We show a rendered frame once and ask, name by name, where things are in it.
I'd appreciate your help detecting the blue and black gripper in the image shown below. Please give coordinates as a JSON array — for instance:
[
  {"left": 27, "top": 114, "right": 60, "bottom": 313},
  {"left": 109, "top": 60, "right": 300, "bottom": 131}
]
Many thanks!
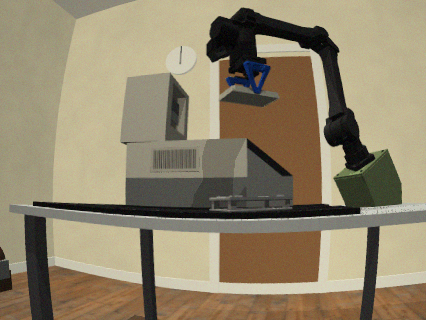
[{"left": 226, "top": 43, "right": 271, "bottom": 94}]

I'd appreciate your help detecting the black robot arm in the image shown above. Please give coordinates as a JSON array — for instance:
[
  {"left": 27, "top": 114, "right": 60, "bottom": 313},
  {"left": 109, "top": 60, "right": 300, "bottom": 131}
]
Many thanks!
[{"left": 206, "top": 7, "right": 375, "bottom": 172}]

